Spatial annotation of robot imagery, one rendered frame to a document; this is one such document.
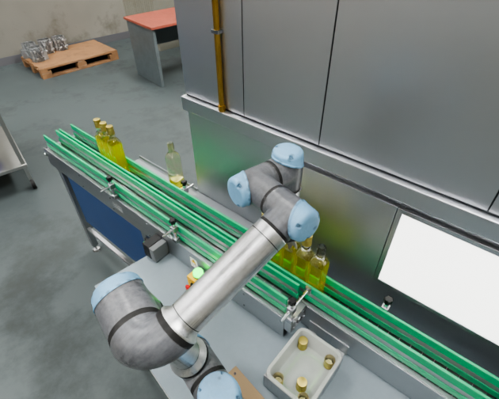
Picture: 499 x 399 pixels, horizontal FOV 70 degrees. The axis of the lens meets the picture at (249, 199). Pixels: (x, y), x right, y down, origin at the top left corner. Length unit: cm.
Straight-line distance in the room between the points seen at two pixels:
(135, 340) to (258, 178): 40
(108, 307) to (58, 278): 208
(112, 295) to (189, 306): 18
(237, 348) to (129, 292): 70
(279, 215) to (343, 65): 51
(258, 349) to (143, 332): 75
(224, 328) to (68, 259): 175
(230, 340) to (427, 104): 103
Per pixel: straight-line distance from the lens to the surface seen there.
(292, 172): 83
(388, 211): 115
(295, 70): 114
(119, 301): 79
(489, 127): 98
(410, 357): 129
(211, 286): 70
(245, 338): 143
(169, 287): 159
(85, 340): 249
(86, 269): 283
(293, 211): 69
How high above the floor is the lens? 201
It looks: 40 degrees down
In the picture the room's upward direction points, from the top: 1 degrees counter-clockwise
